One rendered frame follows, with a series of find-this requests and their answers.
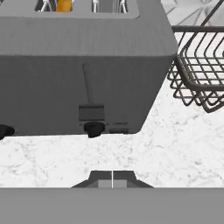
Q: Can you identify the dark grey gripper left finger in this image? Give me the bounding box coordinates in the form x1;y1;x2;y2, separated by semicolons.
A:
71;171;113;189

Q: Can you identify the grey toaster lever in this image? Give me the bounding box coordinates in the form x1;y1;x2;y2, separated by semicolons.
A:
78;102;106;122

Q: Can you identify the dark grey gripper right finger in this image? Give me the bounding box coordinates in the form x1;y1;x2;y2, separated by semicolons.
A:
112;171;155;189

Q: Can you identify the dark wire dish rack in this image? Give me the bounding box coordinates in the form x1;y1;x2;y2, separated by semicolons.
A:
166;0;224;114

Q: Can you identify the grey toaster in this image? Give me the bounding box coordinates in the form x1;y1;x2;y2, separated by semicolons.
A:
0;0;179;141

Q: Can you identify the orange-brown bread slice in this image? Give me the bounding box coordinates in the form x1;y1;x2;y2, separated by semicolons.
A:
55;0;73;13

